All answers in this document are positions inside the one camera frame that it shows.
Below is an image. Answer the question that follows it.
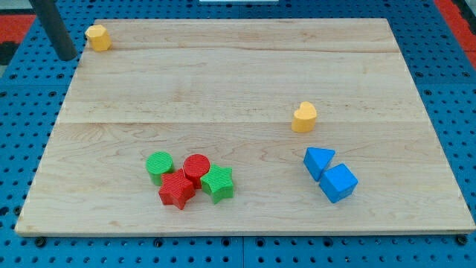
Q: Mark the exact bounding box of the red cylinder block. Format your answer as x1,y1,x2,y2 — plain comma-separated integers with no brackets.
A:
182,154,210,189

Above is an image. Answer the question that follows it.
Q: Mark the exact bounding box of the blue cube block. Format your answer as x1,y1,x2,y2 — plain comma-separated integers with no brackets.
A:
319,163,358,203

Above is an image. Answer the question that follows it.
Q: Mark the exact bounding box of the red star block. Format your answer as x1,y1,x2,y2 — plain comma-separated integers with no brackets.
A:
158,168,196,210

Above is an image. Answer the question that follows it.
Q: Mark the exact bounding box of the yellow hexagon block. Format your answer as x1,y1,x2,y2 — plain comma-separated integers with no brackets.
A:
85,25,112,51

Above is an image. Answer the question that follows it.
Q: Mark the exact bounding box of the green cylinder block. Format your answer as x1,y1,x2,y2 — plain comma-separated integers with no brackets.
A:
145,151,174,186

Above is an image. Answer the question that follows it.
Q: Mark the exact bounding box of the green star block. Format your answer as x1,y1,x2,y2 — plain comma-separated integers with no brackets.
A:
200,164,234,204

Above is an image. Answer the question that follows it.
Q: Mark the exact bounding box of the blue triangle block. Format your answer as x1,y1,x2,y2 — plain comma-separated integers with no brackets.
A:
303,147,335,182

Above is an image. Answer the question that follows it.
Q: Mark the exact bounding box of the wooden board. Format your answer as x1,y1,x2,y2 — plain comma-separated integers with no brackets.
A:
16,19,475,237

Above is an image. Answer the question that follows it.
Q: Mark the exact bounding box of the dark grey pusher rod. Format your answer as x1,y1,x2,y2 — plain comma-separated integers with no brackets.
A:
29,0,77,61

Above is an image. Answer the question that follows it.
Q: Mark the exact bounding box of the yellow heart block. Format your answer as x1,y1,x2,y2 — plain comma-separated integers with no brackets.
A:
291,101,318,133

